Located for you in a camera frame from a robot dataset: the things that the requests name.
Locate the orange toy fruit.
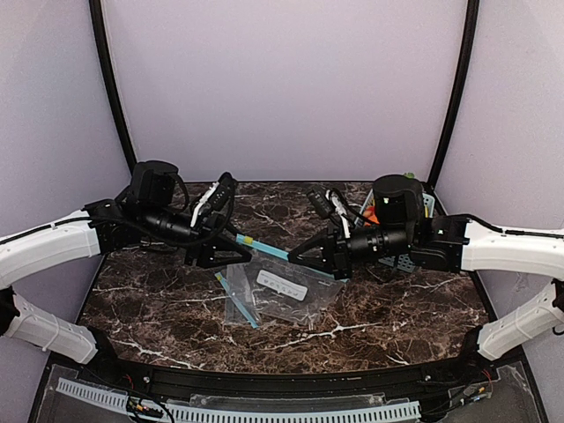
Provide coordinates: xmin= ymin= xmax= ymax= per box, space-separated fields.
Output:
xmin=362 ymin=205 xmax=379 ymax=225

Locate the clear zip bag blue zipper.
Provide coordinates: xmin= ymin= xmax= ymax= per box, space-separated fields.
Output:
xmin=236 ymin=234 xmax=347 ymax=327

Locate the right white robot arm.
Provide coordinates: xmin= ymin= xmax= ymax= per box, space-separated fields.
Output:
xmin=288 ymin=174 xmax=563 ymax=362

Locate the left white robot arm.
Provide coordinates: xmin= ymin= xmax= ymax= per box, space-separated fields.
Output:
xmin=1 ymin=160 xmax=252 ymax=366

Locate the light blue perforated basket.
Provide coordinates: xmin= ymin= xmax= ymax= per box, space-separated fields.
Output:
xmin=363 ymin=189 xmax=438 ymax=272

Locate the black front rail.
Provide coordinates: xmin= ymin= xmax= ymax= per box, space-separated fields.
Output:
xmin=95 ymin=358 xmax=480 ymax=399

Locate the left black frame post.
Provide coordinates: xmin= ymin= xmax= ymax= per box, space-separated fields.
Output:
xmin=88 ymin=0 xmax=137 ymax=174

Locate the black frame post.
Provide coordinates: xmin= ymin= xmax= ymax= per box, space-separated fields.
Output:
xmin=88 ymin=0 xmax=137 ymax=174
xmin=427 ymin=0 xmax=480 ymax=190

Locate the white slotted cable duct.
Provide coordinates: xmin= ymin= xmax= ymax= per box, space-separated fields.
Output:
xmin=56 ymin=377 xmax=421 ymax=422

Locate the right black frame post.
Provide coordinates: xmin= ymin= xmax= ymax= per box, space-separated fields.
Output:
xmin=427 ymin=0 xmax=480 ymax=190

